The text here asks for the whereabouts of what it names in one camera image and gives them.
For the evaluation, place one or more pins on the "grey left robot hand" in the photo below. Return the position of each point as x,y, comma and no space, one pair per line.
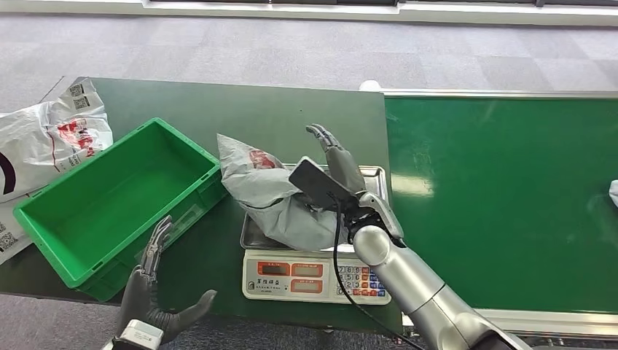
140,299

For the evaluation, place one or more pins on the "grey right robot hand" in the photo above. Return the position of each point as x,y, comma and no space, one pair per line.
345,166

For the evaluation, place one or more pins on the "grey package with red print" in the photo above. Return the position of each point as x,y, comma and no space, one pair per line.
260,193

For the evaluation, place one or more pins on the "white round conveyor end cap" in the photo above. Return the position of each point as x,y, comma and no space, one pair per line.
370,86

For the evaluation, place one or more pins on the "green conveyor belt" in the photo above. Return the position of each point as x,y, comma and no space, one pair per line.
483,193

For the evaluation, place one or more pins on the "crumpled grey-white package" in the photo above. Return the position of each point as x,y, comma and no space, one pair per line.
614,193

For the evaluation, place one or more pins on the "green plastic crate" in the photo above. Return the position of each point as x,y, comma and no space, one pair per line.
116,203

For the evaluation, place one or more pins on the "white electronic scale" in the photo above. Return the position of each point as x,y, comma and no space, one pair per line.
289,278

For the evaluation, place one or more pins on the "white courier bag with QR code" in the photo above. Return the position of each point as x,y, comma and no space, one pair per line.
9,236

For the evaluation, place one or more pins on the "large white red-printed courier bag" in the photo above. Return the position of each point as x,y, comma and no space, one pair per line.
43,140

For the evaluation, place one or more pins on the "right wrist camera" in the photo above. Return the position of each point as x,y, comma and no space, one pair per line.
316,183

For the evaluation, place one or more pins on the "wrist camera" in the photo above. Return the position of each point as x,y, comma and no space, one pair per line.
316,183
141,334

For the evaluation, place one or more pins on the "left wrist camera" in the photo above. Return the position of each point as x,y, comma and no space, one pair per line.
141,334

